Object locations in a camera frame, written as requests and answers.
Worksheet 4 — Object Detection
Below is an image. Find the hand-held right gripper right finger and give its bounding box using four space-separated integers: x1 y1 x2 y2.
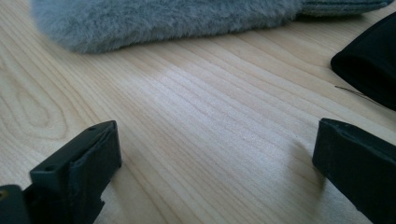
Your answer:
312 118 396 224

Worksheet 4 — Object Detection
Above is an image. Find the grey fluffy glove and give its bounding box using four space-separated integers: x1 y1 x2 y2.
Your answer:
30 0 395 54

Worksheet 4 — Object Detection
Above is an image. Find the black glove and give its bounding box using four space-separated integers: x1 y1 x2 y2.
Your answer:
330 12 396 112

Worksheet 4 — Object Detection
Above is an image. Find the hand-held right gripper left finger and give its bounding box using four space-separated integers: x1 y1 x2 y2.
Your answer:
22 120 122 224

